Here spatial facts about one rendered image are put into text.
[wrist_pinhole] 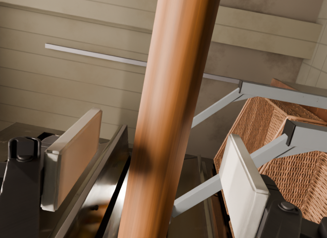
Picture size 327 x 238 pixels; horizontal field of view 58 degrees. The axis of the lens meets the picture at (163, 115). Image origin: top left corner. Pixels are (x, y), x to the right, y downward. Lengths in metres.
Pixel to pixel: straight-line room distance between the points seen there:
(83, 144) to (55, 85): 3.11
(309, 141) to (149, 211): 0.47
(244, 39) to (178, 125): 2.65
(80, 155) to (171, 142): 0.05
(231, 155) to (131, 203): 0.06
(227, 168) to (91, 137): 0.08
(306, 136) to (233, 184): 0.45
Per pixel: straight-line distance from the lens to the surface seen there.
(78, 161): 0.16
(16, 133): 1.90
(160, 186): 0.16
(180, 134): 0.15
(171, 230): 1.25
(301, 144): 0.61
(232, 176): 0.17
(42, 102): 3.39
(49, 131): 1.95
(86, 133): 0.17
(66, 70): 3.18
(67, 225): 0.94
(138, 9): 2.75
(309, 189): 1.30
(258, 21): 2.80
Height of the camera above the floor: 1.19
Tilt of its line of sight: level
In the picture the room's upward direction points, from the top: 79 degrees counter-clockwise
